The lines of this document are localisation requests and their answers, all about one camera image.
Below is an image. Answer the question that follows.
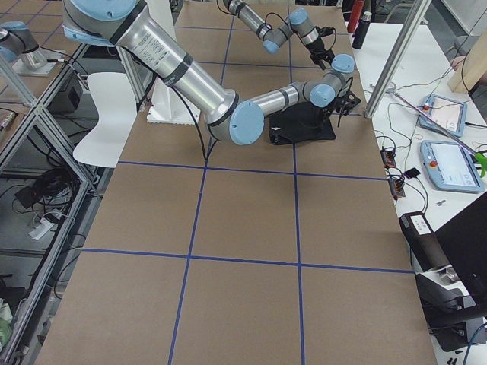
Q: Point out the black printed t-shirt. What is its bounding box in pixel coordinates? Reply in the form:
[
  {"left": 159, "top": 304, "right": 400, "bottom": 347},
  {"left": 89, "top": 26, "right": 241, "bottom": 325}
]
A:
[{"left": 269, "top": 103, "right": 336, "bottom": 145}]

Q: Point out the white plastic chair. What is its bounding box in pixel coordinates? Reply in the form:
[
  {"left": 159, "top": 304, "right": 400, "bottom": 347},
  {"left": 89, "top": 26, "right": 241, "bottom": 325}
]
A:
[{"left": 73, "top": 72, "right": 137, "bottom": 168}]

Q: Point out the aluminium frame post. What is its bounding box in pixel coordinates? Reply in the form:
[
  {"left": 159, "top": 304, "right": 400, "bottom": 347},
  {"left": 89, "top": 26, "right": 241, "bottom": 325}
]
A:
[{"left": 364, "top": 0, "right": 431, "bottom": 119}]

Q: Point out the white power strip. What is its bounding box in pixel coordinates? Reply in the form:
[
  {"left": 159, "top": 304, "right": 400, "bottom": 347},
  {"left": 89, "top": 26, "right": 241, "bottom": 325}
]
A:
[{"left": 29, "top": 211, "right": 62, "bottom": 240}]

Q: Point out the seated person beige shirt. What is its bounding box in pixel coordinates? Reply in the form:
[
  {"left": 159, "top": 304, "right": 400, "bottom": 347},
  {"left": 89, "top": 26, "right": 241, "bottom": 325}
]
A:
[{"left": 448, "top": 31, "right": 487, "bottom": 93}]

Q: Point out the black water bottle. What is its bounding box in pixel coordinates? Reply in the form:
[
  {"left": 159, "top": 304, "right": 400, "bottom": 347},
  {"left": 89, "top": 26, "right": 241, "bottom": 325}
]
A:
[{"left": 352, "top": 11, "right": 372, "bottom": 49}]

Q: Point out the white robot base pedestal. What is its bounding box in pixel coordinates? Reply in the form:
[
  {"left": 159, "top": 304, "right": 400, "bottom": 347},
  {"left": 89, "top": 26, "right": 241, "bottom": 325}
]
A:
[{"left": 145, "top": 0, "right": 202, "bottom": 126}]

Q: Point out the black device with buttons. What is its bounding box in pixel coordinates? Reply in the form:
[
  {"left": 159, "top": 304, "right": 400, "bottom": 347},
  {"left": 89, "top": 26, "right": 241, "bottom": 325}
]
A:
[{"left": 399, "top": 211, "right": 451, "bottom": 272}]

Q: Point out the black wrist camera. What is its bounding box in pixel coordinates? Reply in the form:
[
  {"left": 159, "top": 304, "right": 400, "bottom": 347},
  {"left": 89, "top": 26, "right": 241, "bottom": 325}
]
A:
[{"left": 317, "top": 27, "right": 336, "bottom": 37}]

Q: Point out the blue teach pendant tablet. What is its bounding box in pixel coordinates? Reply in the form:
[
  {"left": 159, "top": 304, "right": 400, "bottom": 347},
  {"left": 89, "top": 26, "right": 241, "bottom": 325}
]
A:
[{"left": 422, "top": 94, "right": 467, "bottom": 137}]

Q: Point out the grey hub with orange ports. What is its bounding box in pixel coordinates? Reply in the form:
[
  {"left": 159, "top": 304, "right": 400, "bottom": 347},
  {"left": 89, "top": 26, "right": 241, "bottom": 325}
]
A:
[{"left": 380, "top": 148, "right": 396, "bottom": 169}]

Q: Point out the red bottle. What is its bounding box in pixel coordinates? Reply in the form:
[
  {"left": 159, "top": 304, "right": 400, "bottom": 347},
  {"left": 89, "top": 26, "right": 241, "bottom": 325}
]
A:
[{"left": 347, "top": 0, "right": 364, "bottom": 34}]

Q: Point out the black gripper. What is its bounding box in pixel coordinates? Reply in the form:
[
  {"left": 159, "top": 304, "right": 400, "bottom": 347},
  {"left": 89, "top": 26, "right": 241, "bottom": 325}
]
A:
[
  {"left": 306, "top": 36, "right": 335, "bottom": 70},
  {"left": 322, "top": 90, "right": 361, "bottom": 116}
]

